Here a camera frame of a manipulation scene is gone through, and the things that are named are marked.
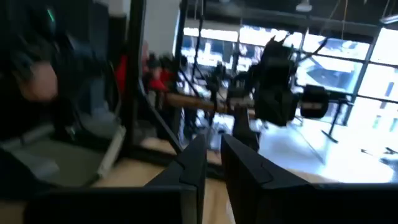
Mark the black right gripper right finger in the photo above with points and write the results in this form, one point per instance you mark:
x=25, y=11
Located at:
x=255, y=193

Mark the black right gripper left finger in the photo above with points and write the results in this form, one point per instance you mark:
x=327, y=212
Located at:
x=186, y=186

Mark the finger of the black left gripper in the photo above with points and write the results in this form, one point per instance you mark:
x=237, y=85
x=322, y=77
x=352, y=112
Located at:
x=265, y=107
x=287, y=109

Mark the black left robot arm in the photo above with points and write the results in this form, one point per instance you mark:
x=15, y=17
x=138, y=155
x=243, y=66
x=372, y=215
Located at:
x=245, y=130

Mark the black tripod stand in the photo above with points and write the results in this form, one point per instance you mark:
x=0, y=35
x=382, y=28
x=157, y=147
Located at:
x=337, y=121

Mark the wooden top workbench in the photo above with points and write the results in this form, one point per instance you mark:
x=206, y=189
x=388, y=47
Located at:
x=192, y=102

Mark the office chair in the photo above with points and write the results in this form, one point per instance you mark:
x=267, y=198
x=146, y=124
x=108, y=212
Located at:
x=99, y=124

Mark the red background object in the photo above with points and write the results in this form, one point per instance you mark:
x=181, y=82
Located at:
x=157, y=82

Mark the person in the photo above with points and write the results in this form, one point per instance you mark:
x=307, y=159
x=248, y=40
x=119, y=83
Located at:
x=37, y=81

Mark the black aluminium table frame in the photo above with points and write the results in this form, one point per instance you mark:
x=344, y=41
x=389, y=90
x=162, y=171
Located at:
x=135, y=77

